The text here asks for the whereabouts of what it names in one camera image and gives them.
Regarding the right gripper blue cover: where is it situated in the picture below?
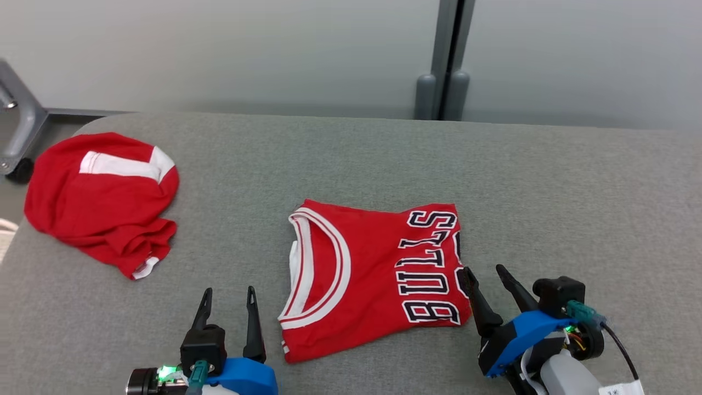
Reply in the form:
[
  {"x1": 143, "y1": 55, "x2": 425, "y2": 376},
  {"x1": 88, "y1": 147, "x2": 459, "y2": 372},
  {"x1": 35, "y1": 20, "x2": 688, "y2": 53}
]
[{"x1": 458, "y1": 264, "x2": 605, "y2": 379}]

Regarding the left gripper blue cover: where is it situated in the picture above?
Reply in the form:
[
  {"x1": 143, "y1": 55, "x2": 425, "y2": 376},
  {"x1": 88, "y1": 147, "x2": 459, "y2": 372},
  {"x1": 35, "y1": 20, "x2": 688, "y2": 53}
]
[{"x1": 126, "y1": 286, "x2": 279, "y2": 395}]

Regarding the red Bulls basketball jersey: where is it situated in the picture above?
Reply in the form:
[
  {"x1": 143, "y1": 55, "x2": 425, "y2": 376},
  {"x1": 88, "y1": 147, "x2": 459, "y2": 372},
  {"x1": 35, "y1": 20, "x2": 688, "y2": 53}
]
[{"x1": 278, "y1": 199, "x2": 473, "y2": 364}]

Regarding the red Bulls shorts white stripe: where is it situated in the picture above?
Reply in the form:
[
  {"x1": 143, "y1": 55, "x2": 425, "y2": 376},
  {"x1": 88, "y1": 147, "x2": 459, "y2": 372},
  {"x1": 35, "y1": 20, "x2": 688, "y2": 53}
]
[{"x1": 24, "y1": 132, "x2": 180, "y2": 280}]

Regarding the grey fabric covered table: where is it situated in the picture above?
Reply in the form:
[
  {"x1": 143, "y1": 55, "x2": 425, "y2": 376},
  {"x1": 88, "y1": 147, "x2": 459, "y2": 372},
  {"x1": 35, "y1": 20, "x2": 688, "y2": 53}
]
[{"x1": 0, "y1": 112, "x2": 702, "y2": 395}]

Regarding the black caster wheel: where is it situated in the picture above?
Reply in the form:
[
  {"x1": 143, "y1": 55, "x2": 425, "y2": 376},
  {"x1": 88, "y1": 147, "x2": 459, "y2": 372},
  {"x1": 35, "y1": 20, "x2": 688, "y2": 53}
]
[{"x1": 4, "y1": 158, "x2": 35, "y2": 185}]

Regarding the white cable tag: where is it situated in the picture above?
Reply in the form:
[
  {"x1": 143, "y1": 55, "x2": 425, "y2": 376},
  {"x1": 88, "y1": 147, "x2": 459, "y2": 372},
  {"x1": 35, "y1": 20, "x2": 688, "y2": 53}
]
[{"x1": 598, "y1": 380, "x2": 646, "y2": 395}]

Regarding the grey partition post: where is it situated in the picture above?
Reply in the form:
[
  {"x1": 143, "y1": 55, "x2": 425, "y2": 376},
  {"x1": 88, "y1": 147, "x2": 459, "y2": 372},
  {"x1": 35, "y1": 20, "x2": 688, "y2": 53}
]
[{"x1": 414, "y1": 0, "x2": 478, "y2": 121}]

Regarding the grey metal stand frame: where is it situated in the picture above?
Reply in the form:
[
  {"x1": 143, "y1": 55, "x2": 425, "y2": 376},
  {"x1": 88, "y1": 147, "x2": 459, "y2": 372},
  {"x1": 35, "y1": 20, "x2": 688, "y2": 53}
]
[{"x1": 0, "y1": 59, "x2": 50, "y2": 176}]

